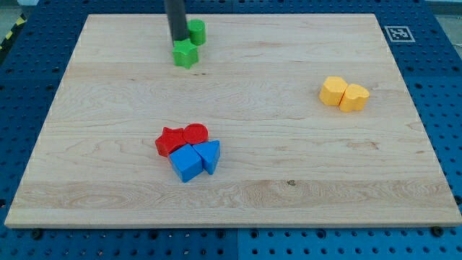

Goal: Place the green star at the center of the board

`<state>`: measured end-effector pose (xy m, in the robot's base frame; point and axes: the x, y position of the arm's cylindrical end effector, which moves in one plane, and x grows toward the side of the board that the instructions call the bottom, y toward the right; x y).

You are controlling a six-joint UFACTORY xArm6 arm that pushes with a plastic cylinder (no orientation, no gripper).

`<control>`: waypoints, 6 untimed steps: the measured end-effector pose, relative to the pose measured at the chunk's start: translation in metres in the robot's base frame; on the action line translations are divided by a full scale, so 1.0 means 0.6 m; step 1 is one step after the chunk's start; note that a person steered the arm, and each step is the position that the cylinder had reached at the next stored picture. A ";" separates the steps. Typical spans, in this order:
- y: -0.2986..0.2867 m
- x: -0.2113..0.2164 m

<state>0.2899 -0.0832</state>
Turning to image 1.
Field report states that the green star block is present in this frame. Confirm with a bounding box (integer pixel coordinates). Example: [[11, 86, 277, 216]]
[[172, 38, 199, 69]]

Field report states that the wooden board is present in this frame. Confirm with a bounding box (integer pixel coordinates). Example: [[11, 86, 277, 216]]
[[5, 14, 461, 229]]

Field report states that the red star block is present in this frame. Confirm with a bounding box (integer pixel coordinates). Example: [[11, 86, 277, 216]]
[[154, 127, 186, 157]]

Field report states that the blue triangle block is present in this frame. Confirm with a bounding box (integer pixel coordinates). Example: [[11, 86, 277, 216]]
[[193, 140, 221, 175]]

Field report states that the red cylinder block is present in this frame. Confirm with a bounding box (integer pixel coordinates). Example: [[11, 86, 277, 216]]
[[183, 123, 209, 144]]

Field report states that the blue cube block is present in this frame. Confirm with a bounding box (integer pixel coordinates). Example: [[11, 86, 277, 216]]
[[168, 144, 204, 183]]

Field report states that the yellow hexagon block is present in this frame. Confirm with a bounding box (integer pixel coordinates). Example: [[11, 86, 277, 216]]
[[318, 76, 348, 106]]

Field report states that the green cylinder block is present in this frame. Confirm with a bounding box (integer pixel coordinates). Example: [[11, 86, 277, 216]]
[[187, 19, 206, 46]]

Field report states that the yellow heart block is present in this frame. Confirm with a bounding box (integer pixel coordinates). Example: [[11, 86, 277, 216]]
[[339, 84, 370, 112]]

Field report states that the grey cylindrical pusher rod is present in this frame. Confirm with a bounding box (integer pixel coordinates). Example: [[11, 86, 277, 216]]
[[164, 0, 189, 43]]

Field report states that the white fiducial marker tag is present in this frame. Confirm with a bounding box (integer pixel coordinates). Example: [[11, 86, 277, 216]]
[[385, 25, 415, 43]]

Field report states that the black bolt front left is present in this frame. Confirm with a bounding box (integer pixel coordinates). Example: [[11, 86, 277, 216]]
[[30, 229, 43, 241]]

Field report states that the black bolt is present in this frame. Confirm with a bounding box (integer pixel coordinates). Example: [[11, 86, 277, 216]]
[[30, 229, 43, 241], [430, 226, 445, 238]]

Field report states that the black bolt front right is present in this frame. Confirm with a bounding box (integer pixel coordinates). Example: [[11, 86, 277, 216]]
[[430, 226, 445, 238]]

